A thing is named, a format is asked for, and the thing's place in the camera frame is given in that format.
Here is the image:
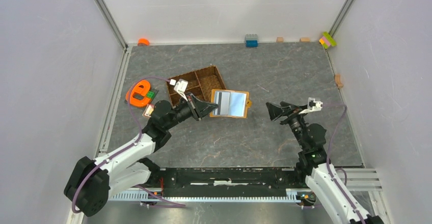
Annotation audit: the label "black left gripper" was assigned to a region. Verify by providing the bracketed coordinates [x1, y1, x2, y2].
[164, 92, 218, 130]

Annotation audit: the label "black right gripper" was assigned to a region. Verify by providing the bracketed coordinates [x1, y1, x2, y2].
[266, 101, 309, 149]

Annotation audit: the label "blue cards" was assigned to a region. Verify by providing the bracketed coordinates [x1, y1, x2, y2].
[212, 91, 248, 117]

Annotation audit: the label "yellow leather card holder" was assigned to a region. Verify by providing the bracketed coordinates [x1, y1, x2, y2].
[209, 89, 253, 119]

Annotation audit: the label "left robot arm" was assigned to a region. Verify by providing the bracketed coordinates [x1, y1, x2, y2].
[64, 93, 219, 217]

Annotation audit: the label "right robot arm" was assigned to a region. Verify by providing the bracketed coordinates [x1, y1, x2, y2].
[265, 98, 383, 223]

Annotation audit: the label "pink card on table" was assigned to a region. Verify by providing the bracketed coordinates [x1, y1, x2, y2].
[142, 103, 154, 118]

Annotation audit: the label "brown woven basket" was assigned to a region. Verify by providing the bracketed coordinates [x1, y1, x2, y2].
[169, 66, 227, 102]

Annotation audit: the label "green toy brick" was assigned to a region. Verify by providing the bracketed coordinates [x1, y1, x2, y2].
[146, 90, 158, 100]

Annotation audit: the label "curved wooden block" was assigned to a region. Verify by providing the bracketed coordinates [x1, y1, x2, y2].
[334, 74, 344, 89]

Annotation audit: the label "orange letter shaped block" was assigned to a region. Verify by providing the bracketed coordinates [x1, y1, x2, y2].
[125, 79, 151, 108]

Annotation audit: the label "blue grey toy bricks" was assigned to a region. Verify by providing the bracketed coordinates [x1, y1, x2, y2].
[245, 34, 259, 48]

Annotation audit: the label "green pink yellow bricks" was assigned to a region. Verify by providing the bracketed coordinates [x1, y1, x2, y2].
[319, 32, 337, 49]

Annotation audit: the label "orange round cap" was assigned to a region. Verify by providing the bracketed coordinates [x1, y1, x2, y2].
[137, 38, 150, 46]

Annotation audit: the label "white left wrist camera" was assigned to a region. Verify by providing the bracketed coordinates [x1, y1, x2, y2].
[169, 79, 188, 100]

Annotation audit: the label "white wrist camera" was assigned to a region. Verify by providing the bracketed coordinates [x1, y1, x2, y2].
[299, 97, 323, 115]
[169, 79, 188, 100]

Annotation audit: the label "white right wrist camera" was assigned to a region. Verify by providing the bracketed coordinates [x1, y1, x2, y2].
[299, 97, 323, 115]

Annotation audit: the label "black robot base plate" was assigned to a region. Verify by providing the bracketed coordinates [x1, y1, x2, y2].
[142, 167, 307, 198]

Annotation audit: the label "aluminium frame rail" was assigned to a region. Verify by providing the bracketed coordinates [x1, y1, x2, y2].
[94, 0, 128, 50]

